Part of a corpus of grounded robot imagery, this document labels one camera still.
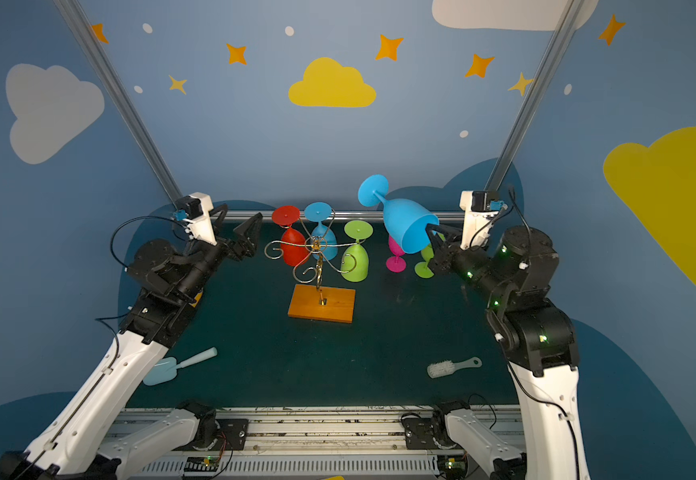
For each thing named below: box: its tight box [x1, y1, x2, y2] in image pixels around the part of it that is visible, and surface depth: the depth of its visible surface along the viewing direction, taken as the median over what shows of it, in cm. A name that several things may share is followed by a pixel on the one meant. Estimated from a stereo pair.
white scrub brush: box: [427, 356, 483, 379], surface depth 87 cm
